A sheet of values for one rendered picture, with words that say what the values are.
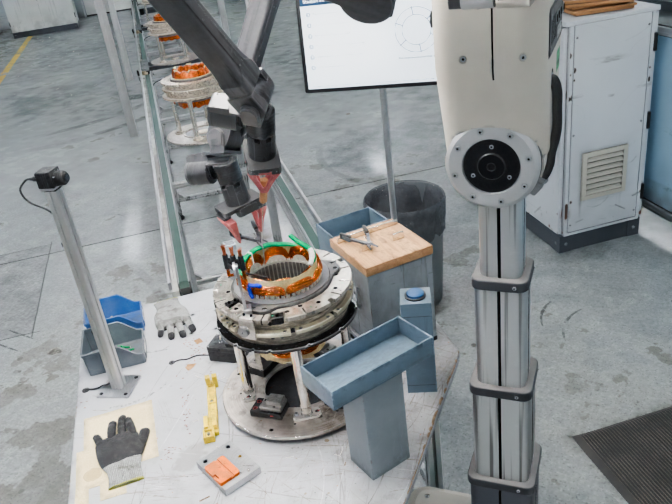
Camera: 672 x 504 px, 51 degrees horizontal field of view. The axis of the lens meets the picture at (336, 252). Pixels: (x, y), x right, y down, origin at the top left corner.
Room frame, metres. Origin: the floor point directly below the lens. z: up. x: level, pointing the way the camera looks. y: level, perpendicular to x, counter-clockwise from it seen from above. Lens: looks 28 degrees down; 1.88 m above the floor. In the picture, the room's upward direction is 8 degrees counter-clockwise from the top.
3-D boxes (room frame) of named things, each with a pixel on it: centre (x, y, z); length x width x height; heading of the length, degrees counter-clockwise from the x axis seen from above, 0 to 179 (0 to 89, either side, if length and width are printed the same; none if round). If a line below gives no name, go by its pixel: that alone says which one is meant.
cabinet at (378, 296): (1.58, -0.11, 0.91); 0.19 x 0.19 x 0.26; 23
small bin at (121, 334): (1.65, 0.65, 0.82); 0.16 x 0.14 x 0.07; 102
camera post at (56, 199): (1.51, 0.61, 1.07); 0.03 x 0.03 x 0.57; 77
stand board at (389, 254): (1.58, -0.11, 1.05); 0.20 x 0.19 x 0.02; 23
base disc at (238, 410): (1.40, 0.13, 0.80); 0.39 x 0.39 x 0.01
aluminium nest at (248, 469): (1.15, 0.30, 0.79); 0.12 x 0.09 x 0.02; 37
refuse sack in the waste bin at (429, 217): (2.98, -0.35, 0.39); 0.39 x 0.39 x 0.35
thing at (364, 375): (1.13, -0.03, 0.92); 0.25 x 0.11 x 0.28; 121
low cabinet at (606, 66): (3.74, -1.31, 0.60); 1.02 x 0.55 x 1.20; 12
